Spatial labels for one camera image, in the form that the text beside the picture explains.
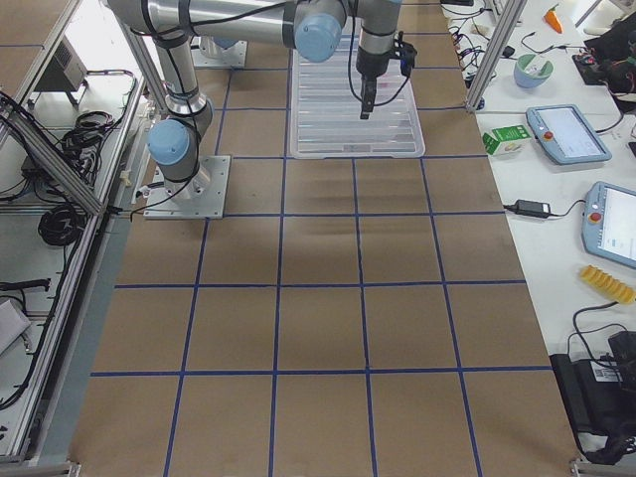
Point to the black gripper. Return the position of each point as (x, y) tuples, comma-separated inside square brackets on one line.
[(372, 63)]

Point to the clear plastic box lid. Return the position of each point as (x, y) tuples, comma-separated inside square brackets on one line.
[(355, 114)]

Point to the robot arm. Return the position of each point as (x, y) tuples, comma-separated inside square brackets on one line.
[(312, 28)]

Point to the clear plastic storage box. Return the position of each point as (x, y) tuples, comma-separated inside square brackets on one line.
[(355, 149)]

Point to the green white carton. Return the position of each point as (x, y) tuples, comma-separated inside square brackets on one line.
[(506, 140)]

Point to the green white bowl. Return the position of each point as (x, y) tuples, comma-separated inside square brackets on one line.
[(532, 70)]

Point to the orange toy carrot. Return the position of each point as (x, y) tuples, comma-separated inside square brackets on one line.
[(552, 19)]

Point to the blue teach pendant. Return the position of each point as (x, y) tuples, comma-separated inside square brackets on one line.
[(565, 135), (608, 224)]

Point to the black power adapter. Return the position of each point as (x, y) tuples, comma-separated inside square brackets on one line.
[(532, 209)]

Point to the yellow toy corn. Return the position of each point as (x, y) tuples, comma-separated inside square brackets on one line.
[(608, 285)]

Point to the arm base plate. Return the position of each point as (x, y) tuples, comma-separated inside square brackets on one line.
[(208, 55), (203, 198)]

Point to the aluminium frame post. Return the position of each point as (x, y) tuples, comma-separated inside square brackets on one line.
[(503, 30)]

